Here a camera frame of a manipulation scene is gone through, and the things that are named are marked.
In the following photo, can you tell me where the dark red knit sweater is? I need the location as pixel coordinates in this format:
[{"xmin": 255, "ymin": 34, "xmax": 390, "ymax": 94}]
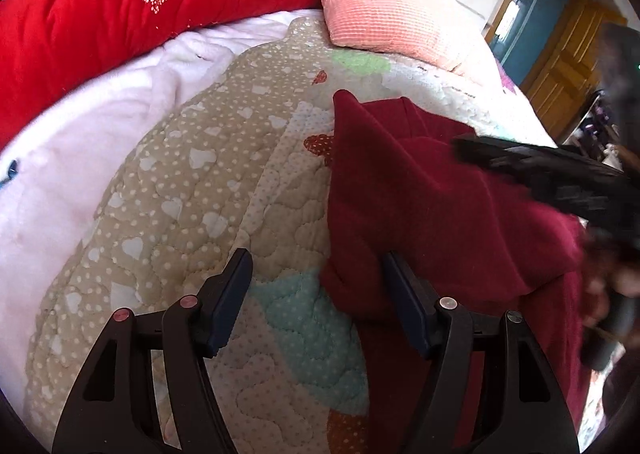
[{"xmin": 320, "ymin": 90, "xmax": 590, "ymax": 453}]

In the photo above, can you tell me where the person right hand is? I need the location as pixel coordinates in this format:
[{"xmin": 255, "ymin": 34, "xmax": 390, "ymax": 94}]
[{"xmin": 582, "ymin": 234, "xmax": 639, "ymax": 328}]

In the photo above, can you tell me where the wooden door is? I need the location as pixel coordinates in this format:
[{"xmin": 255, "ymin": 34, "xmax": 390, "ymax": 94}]
[{"xmin": 521, "ymin": 0, "xmax": 627, "ymax": 143}]

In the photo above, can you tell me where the patchwork heart quilt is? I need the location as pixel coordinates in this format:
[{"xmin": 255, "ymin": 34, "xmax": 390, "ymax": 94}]
[{"xmin": 24, "ymin": 18, "xmax": 550, "ymax": 453}]

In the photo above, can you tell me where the pink waffle pillow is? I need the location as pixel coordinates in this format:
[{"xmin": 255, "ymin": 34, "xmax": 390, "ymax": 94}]
[{"xmin": 321, "ymin": 0, "xmax": 485, "ymax": 75}]

